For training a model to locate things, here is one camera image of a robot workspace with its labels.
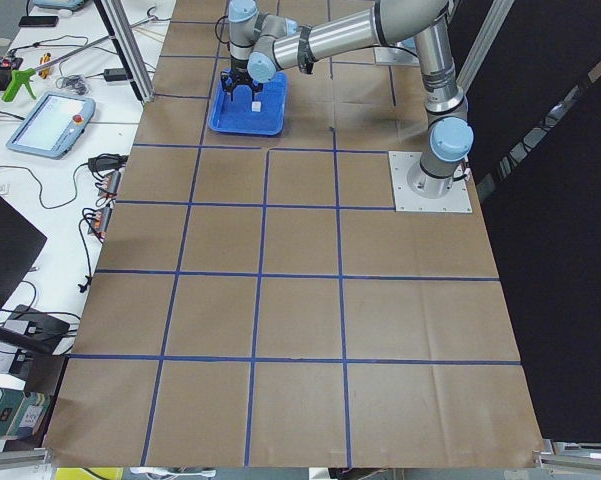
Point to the teach pendant tablet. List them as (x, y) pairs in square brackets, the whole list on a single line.
[(53, 126)]

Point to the black smartphone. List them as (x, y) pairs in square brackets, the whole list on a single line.
[(38, 21)]

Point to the wooden chopstick pair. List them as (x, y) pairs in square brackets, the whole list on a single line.
[(154, 35)]

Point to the black monitor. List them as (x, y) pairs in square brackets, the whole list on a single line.
[(20, 245)]

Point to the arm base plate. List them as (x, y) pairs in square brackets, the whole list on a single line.
[(396, 55), (416, 192)]

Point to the aluminium frame post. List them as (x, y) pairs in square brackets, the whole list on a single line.
[(117, 25)]

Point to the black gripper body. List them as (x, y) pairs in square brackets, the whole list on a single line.
[(239, 71)]

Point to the blue plastic tray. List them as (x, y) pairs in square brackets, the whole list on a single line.
[(237, 115)]

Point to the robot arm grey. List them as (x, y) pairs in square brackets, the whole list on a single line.
[(262, 45)]

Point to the black power adapter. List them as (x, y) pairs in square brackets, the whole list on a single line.
[(115, 75)]

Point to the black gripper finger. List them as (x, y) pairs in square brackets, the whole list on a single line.
[(229, 90), (255, 88)]

